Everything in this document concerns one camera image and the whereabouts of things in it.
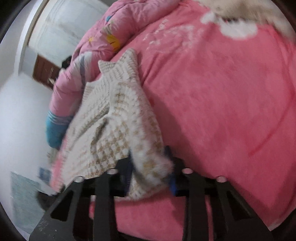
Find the white crumpled cloth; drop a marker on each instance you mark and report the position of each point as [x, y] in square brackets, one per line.
[263, 12]

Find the brown wooden door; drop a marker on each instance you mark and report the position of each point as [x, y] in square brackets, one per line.
[45, 72]

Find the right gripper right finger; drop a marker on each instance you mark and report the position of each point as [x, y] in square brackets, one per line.
[213, 203]

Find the pink and blue quilt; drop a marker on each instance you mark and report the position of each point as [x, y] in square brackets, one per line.
[102, 41]

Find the pink floral bed sheet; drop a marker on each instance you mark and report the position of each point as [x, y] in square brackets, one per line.
[223, 93]

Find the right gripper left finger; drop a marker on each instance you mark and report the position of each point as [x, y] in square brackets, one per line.
[85, 210]

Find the beige white checked knit sweater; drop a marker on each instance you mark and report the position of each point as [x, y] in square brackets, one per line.
[114, 121]

